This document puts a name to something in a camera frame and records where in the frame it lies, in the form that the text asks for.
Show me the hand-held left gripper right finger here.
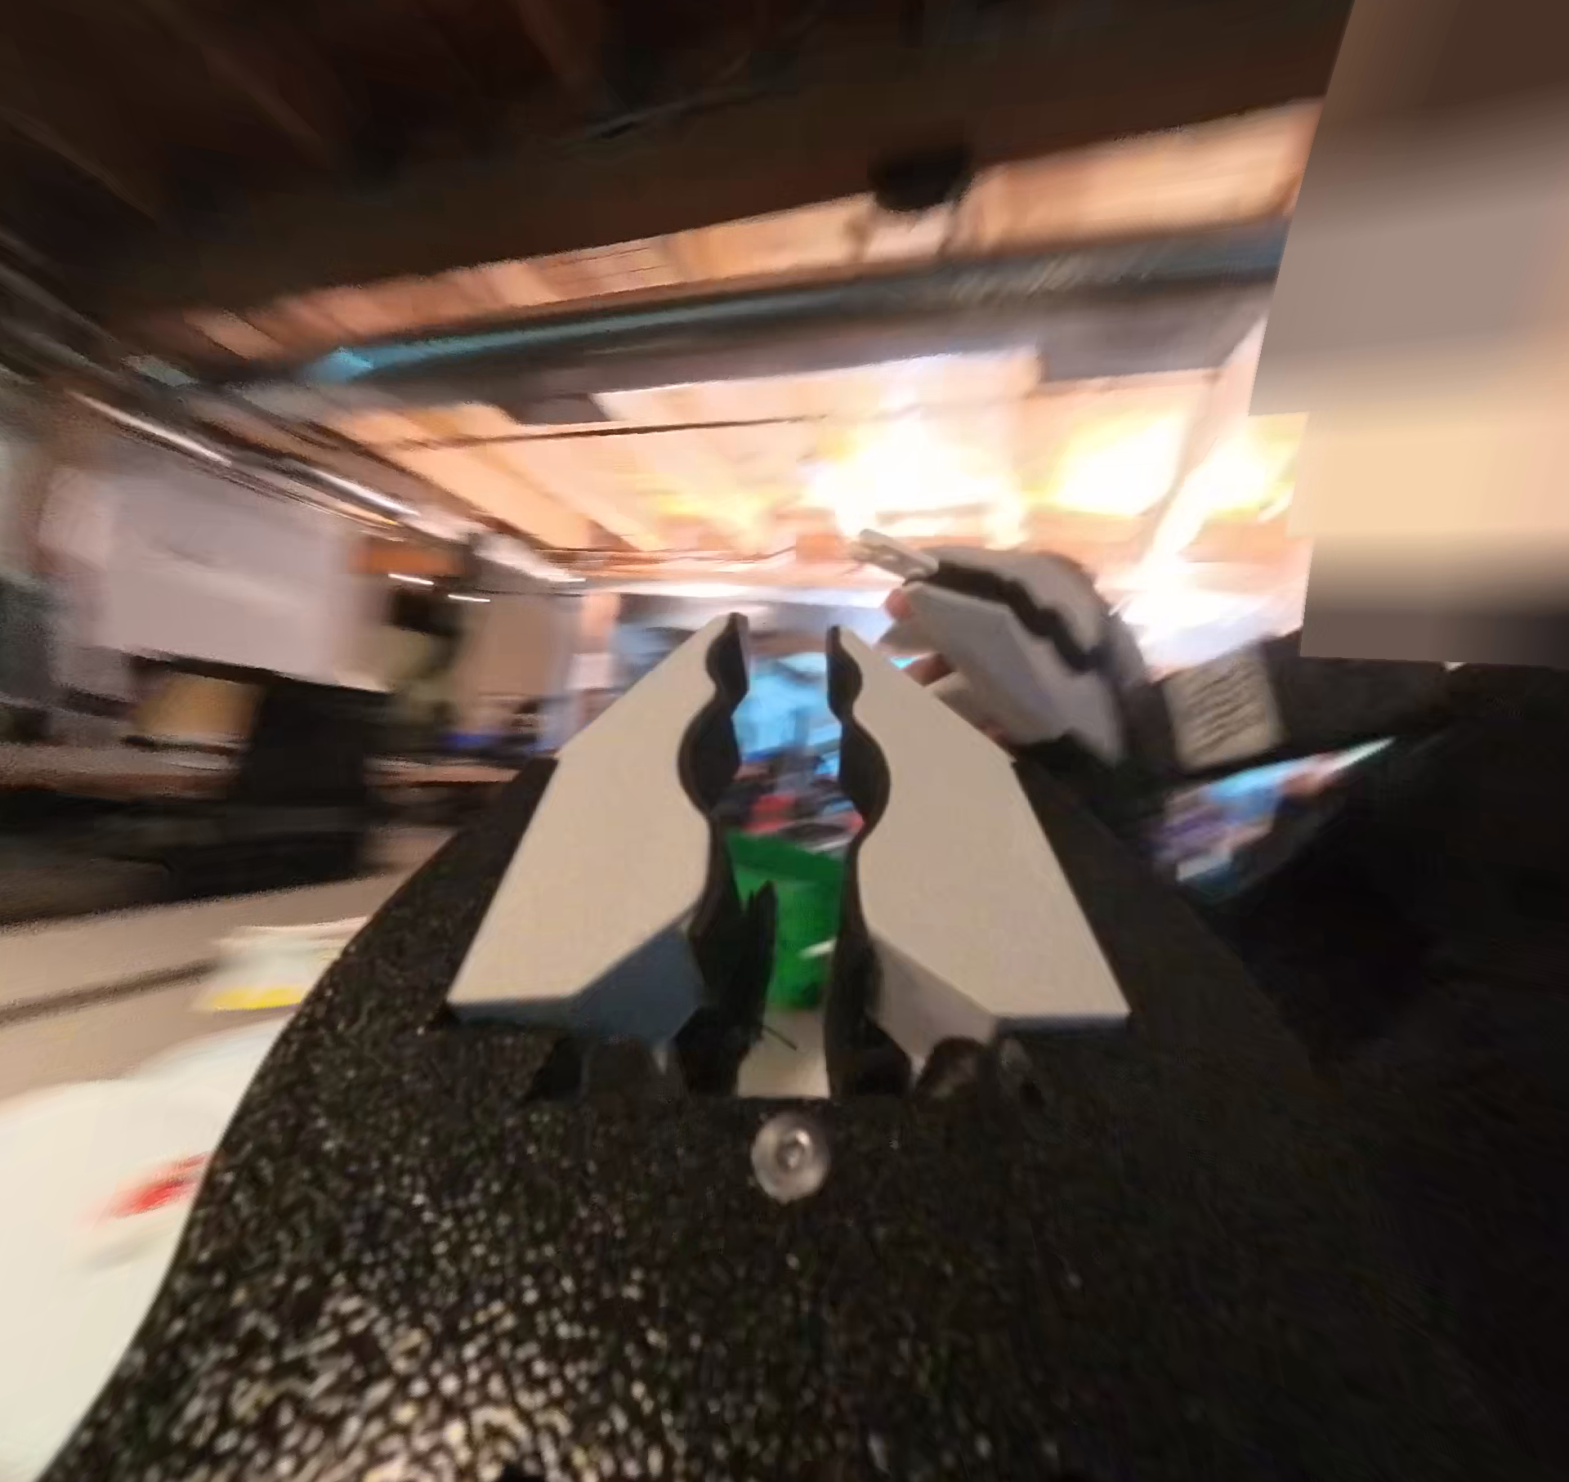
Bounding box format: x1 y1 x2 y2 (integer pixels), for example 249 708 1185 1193
824 627 1133 1098

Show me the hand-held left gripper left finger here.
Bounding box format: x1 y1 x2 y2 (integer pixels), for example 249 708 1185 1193
446 613 780 1091

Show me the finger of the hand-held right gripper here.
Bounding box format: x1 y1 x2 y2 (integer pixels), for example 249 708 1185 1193
904 581 1128 769
933 541 1154 713

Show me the person's right forearm black sleeve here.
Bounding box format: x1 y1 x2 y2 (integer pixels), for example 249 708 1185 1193
1226 658 1569 1482

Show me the person's right hand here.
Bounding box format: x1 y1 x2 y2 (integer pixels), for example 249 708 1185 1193
883 587 973 695

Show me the colourful printed booklet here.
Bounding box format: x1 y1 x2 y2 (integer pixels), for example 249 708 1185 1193
1146 738 1399 901

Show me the green plastic box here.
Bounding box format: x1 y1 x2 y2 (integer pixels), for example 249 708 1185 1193
723 826 857 1011

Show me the black ceiling fixture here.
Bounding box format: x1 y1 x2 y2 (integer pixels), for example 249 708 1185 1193
868 142 979 216

